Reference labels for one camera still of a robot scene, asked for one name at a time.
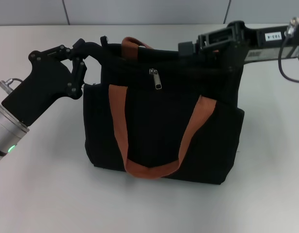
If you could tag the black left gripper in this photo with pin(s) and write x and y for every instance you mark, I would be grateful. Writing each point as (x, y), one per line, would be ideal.
(42, 82)

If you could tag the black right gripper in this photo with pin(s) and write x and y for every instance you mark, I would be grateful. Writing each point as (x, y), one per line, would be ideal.
(258, 48)

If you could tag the silver zipper pull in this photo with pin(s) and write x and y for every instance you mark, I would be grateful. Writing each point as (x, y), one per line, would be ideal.
(157, 81)

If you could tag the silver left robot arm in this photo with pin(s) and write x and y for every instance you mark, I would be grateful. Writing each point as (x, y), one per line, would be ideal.
(5, 131)

